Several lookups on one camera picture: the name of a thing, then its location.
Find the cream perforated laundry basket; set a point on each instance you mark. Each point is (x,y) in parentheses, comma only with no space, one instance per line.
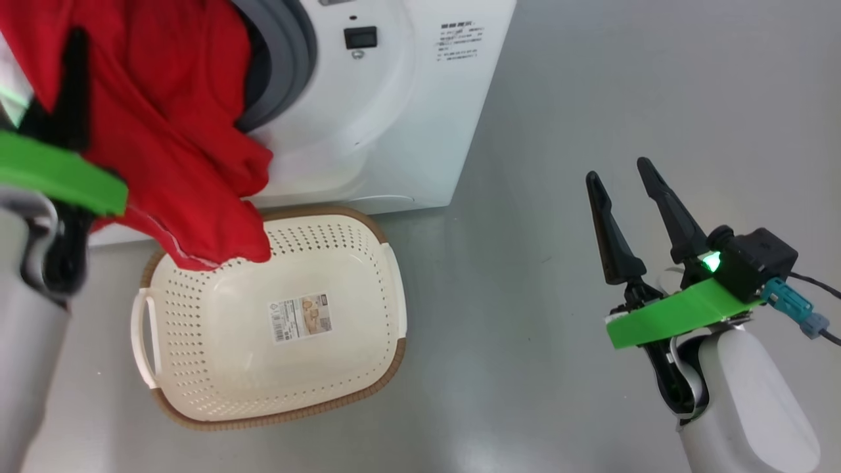
(230,368)

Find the teal connector of right camera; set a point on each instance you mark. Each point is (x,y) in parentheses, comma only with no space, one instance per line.
(792,307)

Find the black door lock socket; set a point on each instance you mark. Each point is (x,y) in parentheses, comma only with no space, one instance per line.
(360,37)

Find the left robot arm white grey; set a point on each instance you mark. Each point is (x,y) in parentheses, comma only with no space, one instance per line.
(26,368)

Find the grey rubber door seal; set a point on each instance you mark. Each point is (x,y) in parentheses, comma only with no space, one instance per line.
(289,59)

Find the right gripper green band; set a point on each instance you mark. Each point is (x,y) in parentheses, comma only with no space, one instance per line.
(683,314)

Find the basket product label sticker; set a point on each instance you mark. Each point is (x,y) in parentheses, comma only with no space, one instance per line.
(299,318)

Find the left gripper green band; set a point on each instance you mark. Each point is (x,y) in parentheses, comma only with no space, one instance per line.
(59,174)

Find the white front-load washing machine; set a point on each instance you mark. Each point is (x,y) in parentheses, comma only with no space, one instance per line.
(394,131)

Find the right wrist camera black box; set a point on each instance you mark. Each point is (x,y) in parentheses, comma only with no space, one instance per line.
(755,263)

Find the instruction text label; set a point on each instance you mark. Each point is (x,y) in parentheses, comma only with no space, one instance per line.
(463,41)

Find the red garment with white trim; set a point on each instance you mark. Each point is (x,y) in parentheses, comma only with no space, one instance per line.
(164,98)

